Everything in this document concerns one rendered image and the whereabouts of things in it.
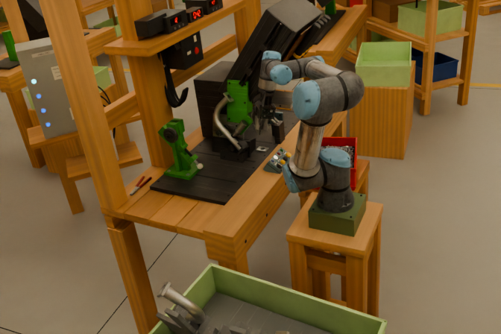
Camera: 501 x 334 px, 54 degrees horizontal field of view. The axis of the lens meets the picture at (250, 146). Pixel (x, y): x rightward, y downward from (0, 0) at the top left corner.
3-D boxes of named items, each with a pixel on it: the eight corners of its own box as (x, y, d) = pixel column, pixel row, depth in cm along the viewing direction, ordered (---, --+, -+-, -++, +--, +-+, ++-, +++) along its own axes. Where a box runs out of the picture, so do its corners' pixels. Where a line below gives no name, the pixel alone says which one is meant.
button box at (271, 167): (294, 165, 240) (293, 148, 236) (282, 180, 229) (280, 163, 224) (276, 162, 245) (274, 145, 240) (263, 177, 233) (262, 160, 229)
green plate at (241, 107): (254, 120, 246) (255, 79, 240) (247, 123, 239) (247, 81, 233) (234, 118, 251) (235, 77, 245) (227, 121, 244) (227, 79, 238)
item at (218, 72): (256, 118, 285) (250, 62, 269) (230, 142, 261) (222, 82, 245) (228, 115, 293) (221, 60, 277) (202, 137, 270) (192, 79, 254)
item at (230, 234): (347, 113, 312) (347, 92, 305) (237, 267, 197) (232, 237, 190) (326, 111, 318) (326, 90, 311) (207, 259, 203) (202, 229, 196)
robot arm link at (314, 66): (380, 72, 151) (317, 48, 195) (347, 79, 149) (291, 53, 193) (381, 108, 155) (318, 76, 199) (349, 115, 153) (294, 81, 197)
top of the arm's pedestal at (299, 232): (383, 211, 209) (383, 203, 208) (364, 259, 185) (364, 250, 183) (312, 198, 223) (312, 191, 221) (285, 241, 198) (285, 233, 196)
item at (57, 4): (260, 87, 332) (244, -67, 286) (115, 211, 218) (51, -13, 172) (248, 86, 336) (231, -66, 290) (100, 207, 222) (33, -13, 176)
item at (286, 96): (302, 98, 253) (302, 92, 251) (290, 110, 240) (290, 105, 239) (236, 92, 270) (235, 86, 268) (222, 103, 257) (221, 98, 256)
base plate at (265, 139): (314, 105, 296) (314, 102, 295) (227, 206, 212) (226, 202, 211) (253, 99, 315) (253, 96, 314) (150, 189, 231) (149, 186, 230)
